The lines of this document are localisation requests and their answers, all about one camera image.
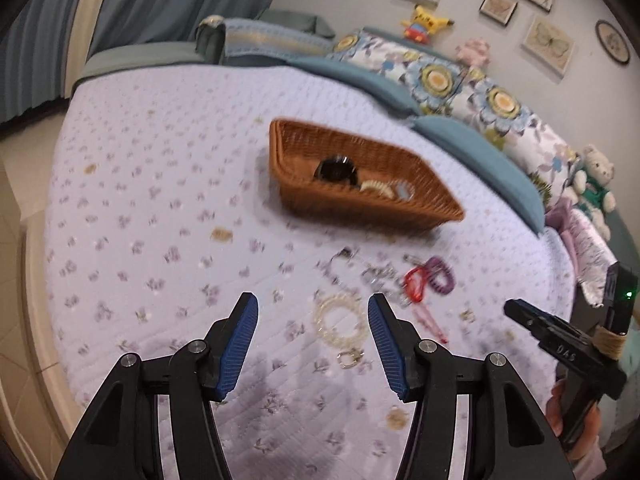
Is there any red bracelet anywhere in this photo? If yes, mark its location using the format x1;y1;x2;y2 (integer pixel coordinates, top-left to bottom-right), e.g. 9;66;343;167
402;266;431;305

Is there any yellow plush toy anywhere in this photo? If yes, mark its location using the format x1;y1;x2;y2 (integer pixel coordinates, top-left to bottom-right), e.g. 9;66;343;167
400;5;456;42

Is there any beige bed base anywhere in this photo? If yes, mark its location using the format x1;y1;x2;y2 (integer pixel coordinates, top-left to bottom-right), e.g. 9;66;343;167
20;220;81;441

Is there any purple coil hair tie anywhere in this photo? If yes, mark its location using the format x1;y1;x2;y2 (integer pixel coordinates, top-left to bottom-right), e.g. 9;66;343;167
422;256;457;295

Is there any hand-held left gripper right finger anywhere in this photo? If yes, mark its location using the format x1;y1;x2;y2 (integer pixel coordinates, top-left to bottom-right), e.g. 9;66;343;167
367;292;576;480

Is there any white pearl bracelet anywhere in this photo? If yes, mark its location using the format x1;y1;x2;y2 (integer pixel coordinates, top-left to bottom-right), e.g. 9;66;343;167
314;294;368;348

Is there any pink hair pin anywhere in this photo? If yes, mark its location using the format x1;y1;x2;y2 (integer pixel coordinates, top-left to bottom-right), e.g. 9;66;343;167
412;305;448;343

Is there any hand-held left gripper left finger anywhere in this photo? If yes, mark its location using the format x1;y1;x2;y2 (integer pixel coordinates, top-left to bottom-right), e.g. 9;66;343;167
54;292;260;480

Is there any floral print pillow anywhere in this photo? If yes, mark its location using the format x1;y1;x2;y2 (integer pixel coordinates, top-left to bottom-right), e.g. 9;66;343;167
332;30;471;111
450;67;581;201

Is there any small dark picture frame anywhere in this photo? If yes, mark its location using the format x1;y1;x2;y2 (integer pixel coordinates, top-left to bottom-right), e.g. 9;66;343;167
479;0;519;23

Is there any folded striped blue blanket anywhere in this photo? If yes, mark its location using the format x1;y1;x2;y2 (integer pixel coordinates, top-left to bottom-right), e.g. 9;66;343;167
195;16;333;66

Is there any white teddy bear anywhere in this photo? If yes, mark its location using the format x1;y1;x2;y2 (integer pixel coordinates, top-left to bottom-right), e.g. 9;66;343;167
570;144;618;241

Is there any teal blue pillow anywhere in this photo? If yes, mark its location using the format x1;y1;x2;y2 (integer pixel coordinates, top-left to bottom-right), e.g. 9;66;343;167
290;55;421;116
412;115;546;233

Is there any silver chain necklace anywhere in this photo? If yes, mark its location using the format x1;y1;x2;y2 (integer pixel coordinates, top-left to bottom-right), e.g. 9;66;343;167
325;247;407;306

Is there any butterfly picture frame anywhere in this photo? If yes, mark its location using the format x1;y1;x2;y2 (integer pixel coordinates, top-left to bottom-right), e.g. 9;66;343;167
521;15;576;78

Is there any person's right hand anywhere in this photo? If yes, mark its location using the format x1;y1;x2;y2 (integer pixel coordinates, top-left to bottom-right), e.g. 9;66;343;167
546;382;601;461

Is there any pink plush toy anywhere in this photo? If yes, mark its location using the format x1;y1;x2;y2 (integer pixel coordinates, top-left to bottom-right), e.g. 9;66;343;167
455;38;492;68

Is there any quilted floral bedspread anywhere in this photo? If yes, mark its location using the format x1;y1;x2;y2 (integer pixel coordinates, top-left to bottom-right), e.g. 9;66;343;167
42;62;586;480

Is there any pink floral quilt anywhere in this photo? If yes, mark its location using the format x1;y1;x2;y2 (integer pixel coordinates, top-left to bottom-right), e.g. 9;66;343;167
565;207;618;308

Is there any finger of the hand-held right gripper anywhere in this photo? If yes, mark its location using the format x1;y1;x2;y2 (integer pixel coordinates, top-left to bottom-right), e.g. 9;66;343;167
504;299;598;336

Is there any black wrist watch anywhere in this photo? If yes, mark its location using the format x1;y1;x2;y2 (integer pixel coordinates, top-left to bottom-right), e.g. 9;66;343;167
314;156;359;187

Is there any grey green headboard cushion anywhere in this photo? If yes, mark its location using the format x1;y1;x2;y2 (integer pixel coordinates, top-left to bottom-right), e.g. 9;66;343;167
260;8;336;38
75;40;208;91

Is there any brown wicker basket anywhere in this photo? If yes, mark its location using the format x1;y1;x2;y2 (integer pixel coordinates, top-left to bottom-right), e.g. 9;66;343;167
269;118;466;235

